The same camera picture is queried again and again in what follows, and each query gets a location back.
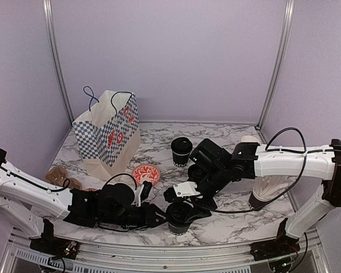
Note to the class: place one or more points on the black plastic cup lid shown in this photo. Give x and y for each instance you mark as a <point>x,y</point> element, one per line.
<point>181,146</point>

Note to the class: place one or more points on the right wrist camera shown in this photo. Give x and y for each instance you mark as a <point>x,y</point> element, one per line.
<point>182,190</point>

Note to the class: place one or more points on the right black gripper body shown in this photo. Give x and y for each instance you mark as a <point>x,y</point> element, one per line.
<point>216,178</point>

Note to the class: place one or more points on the aluminium front frame rail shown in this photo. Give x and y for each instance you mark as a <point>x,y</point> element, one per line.
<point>110,257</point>

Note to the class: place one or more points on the red geometric ceramic bowl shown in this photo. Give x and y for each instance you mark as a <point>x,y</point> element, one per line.
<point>90,189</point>

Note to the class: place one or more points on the stack of black paper cups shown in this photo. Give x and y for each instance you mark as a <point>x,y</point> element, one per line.
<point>249,139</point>

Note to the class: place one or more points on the brown cardboard cup carrier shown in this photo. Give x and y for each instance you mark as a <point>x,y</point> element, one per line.
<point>59,176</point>

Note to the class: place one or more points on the black cup holding straws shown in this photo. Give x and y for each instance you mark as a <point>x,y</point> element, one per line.
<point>256,202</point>

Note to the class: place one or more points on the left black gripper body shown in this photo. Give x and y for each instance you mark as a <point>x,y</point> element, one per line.
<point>132,220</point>

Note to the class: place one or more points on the blue checkered paper bag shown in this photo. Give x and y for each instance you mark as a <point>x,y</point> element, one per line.
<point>108,133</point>

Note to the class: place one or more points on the bundle of white wrapped straws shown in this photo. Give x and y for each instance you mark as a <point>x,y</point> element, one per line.
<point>268,187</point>

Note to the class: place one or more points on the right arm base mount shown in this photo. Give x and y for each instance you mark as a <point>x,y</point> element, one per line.
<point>279,246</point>

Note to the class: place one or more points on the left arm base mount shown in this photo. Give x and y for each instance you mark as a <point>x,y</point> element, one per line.
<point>49,244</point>

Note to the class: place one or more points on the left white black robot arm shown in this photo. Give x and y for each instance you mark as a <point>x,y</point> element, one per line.
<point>16,185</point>

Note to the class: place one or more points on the black paper coffee cup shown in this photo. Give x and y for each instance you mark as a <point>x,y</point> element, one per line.
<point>180,160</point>

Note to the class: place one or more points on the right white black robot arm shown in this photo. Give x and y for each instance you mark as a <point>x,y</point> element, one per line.
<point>323,162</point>

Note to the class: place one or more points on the red floral ceramic bowl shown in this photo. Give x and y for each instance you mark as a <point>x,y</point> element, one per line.
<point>146,172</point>

